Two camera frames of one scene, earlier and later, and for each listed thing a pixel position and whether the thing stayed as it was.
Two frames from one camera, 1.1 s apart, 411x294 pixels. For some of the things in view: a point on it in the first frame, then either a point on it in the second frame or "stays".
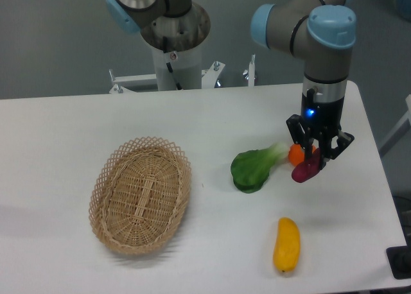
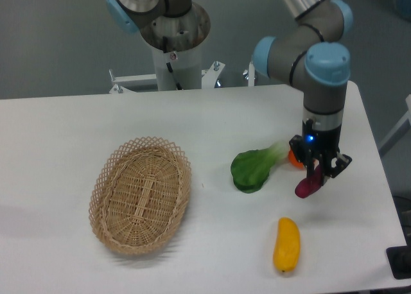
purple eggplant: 303,171 to 307,186
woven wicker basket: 140,195 stays
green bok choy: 250,168 stays
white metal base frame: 210,76 stays
